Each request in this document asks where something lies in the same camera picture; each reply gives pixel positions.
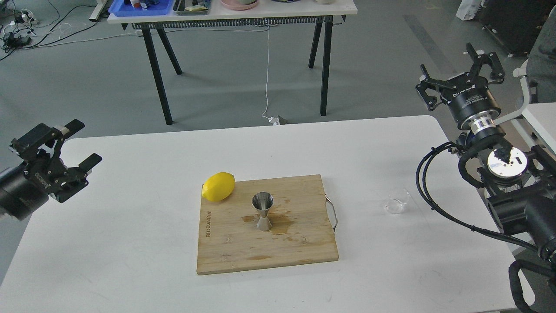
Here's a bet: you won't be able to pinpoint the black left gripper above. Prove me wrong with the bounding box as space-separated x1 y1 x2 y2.
0 120 103 220

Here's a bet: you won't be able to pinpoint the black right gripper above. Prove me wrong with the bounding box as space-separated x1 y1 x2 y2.
416 43 506 131

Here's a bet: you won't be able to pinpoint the small clear glass cup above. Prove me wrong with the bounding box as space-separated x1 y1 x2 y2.
384 188 411 215

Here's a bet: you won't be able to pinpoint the steel double jigger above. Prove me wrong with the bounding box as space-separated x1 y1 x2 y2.
252 192 274 231

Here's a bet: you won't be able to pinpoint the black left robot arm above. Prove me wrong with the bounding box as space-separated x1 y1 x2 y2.
0 119 103 220

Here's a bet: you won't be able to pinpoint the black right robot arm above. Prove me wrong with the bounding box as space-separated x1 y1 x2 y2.
415 43 556 313

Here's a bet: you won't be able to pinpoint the white office chair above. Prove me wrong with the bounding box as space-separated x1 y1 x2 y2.
495 56 556 125

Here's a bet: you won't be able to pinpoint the white background table black legs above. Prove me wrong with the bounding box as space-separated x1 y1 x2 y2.
108 0 358 125

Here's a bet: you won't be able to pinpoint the blue plastic tray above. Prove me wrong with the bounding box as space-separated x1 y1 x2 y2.
109 0 175 17

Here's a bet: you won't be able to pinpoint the yellow lemon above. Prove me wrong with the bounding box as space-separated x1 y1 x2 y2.
201 172 235 202

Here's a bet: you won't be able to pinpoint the grey metal tray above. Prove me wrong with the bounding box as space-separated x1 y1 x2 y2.
172 0 211 16

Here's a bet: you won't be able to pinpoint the bamboo cutting board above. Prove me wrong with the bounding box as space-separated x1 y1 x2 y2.
196 174 339 275

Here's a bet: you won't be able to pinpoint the pink plate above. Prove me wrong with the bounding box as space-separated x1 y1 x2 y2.
221 0 259 11

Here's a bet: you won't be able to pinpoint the black floor cables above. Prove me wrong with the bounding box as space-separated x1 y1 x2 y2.
0 0 98 50

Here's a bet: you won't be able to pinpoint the white hanging cable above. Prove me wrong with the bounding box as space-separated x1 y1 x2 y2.
261 24 281 126

